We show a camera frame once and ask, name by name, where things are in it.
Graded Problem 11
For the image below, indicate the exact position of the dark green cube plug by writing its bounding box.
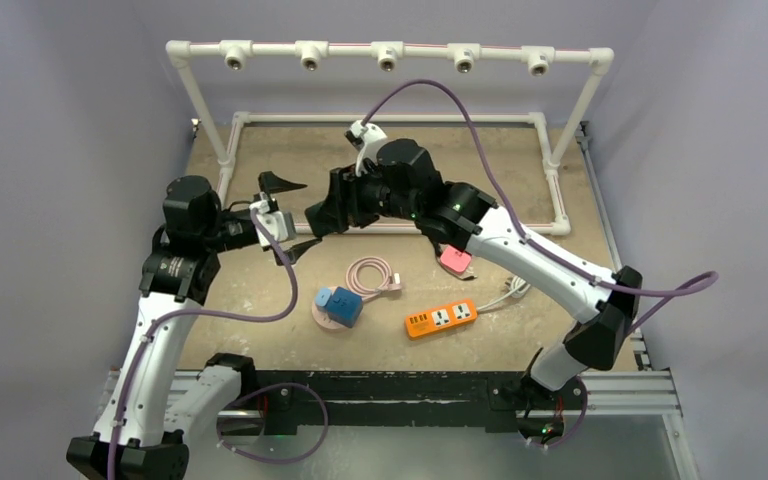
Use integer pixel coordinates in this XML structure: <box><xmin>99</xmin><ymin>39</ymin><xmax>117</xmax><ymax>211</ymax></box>
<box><xmin>304</xmin><ymin>201</ymin><xmax>344</xmax><ymax>238</ymax></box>

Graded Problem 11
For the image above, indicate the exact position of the white PVC pipe frame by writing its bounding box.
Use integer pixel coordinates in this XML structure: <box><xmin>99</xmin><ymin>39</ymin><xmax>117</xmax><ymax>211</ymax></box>
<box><xmin>165</xmin><ymin>38</ymin><xmax>615</xmax><ymax>237</ymax></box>

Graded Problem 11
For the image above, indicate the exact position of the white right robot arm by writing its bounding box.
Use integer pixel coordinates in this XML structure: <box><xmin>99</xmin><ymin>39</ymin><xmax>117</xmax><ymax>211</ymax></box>
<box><xmin>305</xmin><ymin>138</ymin><xmax>643</xmax><ymax>407</ymax></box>

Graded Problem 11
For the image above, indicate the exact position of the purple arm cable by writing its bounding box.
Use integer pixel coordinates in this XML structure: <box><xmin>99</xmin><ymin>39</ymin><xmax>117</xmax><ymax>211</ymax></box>
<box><xmin>105</xmin><ymin>208</ymin><xmax>300</xmax><ymax>480</ymax></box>
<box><xmin>360</xmin><ymin>79</ymin><xmax>720</xmax><ymax>333</ymax></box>

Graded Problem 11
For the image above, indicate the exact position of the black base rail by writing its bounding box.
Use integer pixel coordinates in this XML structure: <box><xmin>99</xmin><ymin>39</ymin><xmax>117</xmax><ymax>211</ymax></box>
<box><xmin>242</xmin><ymin>370</ymin><xmax>586</xmax><ymax>438</ymax></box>

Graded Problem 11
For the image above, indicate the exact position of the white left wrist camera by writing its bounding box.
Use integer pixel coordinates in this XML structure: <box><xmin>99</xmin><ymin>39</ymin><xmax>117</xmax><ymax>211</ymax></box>
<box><xmin>249</xmin><ymin>192</ymin><xmax>297</xmax><ymax>250</ymax></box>

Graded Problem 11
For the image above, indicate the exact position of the blue cube socket adapter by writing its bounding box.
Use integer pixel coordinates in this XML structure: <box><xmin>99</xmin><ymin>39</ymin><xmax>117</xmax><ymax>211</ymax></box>
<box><xmin>325</xmin><ymin>287</ymin><xmax>363</xmax><ymax>328</ymax></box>

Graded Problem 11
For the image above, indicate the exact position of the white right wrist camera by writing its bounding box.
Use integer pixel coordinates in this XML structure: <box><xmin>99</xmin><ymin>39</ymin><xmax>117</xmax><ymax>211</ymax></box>
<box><xmin>345</xmin><ymin>120</ymin><xmax>389</xmax><ymax>177</ymax></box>

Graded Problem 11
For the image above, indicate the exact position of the pink small charger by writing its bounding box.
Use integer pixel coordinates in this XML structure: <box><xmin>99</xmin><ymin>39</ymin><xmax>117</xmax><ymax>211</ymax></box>
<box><xmin>437</xmin><ymin>245</ymin><xmax>472</xmax><ymax>276</ymax></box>

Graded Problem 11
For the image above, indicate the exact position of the orange power strip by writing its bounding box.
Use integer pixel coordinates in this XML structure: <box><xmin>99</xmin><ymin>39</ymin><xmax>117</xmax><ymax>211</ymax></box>
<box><xmin>404</xmin><ymin>299</ymin><xmax>479</xmax><ymax>340</ymax></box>

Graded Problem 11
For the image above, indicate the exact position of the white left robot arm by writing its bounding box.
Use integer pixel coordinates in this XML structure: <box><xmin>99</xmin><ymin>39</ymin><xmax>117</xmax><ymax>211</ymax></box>
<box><xmin>66</xmin><ymin>171</ymin><xmax>305</xmax><ymax>479</ymax></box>

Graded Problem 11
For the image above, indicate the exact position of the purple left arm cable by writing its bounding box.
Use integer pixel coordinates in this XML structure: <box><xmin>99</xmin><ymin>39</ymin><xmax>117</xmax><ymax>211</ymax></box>
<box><xmin>105</xmin><ymin>208</ymin><xmax>300</xmax><ymax>480</ymax></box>

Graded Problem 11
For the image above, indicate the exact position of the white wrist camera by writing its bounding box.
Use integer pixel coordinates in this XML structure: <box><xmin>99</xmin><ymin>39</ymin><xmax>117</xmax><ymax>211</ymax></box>
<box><xmin>345</xmin><ymin>120</ymin><xmax>389</xmax><ymax>177</ymax></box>
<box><xmin>249</xmin><ymin>192</ymin><xmax>297</xmax><ymax>250</ymax></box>

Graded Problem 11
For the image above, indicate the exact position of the pink power cord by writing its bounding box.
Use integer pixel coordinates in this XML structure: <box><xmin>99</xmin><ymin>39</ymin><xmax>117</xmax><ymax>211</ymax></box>
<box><xmin>345</xmin><ymin>256</ymin><xmax>406</xmax><ymax>298</ymax></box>

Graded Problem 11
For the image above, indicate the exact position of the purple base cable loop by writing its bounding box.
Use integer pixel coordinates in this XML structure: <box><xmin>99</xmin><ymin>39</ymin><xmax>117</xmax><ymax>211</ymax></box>
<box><xmin>216</xmin><ymin>382</ymin><xmax>330</xmax><ymax>464</ymax></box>

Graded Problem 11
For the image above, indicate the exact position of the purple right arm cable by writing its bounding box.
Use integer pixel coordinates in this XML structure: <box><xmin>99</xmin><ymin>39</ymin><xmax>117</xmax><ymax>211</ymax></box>
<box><xmin>360</xmin><ymin>79</ymin><xmax>720</xmax><ymax>333</ymax></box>

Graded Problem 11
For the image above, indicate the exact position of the white power strip cord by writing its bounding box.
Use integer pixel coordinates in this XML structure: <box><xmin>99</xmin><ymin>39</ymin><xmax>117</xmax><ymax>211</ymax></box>
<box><xmin>475</xmin><ymin>278</ymin><xmax>531</xmax><ymax>314</ymax></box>

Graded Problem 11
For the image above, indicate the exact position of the light blue USB charger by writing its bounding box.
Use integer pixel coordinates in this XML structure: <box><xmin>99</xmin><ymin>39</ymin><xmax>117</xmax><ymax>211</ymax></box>
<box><xmin>314</xmin><ymin>287</ymin><xmax>333</xmax><ymax>311</ymax></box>

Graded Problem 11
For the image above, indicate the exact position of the pink round socket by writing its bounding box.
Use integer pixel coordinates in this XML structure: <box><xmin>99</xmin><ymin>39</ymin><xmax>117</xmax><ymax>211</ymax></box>
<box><xmin>310</xmin><ymin>303</ymin><xmax>348</xmax><ymax>333</ymax></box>

